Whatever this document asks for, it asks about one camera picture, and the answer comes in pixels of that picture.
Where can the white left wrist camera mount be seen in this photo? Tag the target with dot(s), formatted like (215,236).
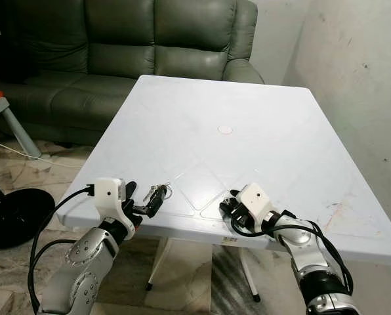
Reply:
(109,191)

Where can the green leather sofa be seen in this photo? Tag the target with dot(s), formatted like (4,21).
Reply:
(123,39)

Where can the white plastic table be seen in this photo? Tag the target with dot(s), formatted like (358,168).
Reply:
(228,105)

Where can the black round stand base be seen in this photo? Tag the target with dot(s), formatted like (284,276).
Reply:
(15,223)

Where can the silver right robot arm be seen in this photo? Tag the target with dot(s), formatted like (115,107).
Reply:
(304,244)

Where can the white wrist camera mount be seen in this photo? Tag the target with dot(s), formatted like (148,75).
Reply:
(109,191)
(256,198)

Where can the round white table cap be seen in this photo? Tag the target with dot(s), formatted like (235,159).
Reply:
(225,130)

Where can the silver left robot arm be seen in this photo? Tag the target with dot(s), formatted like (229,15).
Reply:
(84,259)

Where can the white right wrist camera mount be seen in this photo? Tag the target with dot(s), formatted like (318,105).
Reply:
(256,198)

